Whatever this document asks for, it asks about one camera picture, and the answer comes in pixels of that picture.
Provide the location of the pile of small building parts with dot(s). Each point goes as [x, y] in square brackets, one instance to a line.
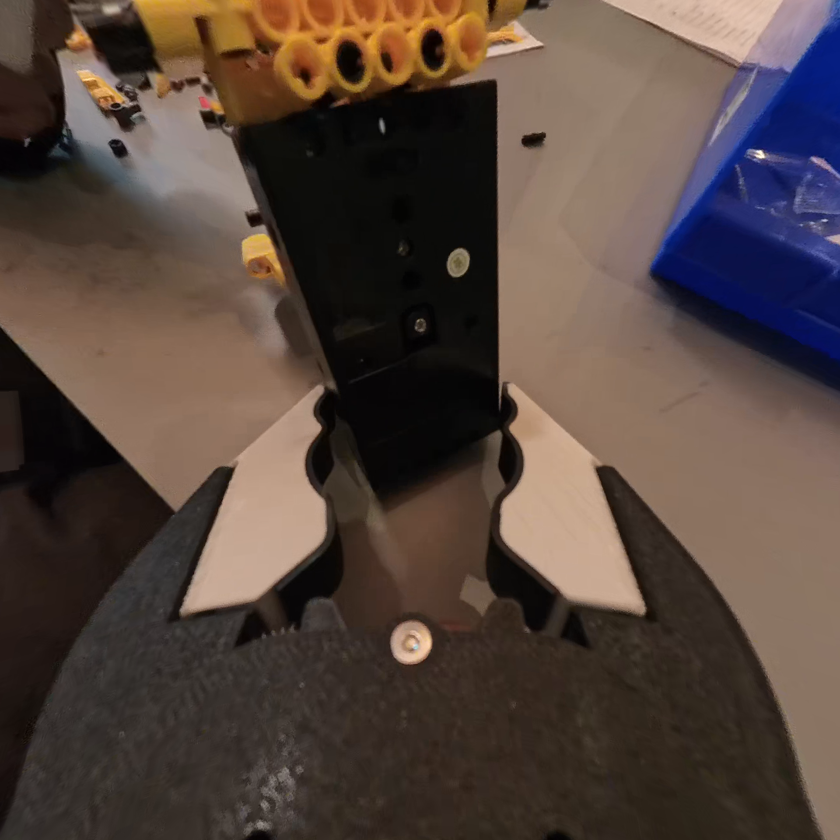
[108, 98]

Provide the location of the black battery box with yellow bricks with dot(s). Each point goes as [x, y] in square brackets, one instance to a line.
[380, 262]

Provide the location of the clear plastic bags in bin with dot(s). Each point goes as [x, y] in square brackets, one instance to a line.
[794, 190]

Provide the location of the yellow printed leaflet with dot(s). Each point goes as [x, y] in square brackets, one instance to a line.
[515, 36]

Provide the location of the white paper sheet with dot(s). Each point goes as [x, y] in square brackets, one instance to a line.
[695, 26]

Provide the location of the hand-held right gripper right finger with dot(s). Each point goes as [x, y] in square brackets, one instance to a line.
[571, 525]

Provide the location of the large blue storage bin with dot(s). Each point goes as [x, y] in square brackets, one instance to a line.
[754, 262]

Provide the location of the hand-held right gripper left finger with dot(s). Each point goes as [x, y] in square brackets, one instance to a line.
[262, 525]

